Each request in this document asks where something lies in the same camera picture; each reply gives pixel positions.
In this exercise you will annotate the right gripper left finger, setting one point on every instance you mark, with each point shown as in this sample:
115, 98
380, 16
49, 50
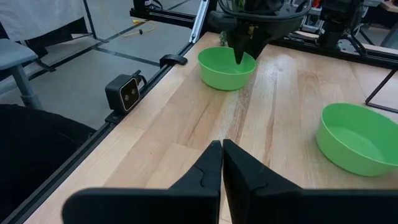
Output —
186, 205

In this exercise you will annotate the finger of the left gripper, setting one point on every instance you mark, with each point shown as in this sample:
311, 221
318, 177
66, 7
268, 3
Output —
256, 42
238, 46

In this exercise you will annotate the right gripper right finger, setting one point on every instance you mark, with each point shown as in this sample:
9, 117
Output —
280, 208

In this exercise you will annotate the green plastic bowl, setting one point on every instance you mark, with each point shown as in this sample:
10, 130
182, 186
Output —
217, 77
351, 155

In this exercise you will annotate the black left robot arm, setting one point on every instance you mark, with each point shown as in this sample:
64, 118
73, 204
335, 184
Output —
335, 18

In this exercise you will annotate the white light bar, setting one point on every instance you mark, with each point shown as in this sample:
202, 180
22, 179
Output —
199, 21

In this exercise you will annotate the black table clamp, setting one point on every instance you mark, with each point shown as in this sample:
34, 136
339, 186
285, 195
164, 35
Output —
171, 59

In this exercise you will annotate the black fabric object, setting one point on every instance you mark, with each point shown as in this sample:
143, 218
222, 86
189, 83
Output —
31, 161

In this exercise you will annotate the white board panel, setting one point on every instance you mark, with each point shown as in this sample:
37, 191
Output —
37, 15

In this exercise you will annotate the grey stool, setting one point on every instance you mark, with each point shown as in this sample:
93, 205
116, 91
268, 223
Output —
15, 53

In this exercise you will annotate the small black camera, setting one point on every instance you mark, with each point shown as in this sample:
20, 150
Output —
119, 93

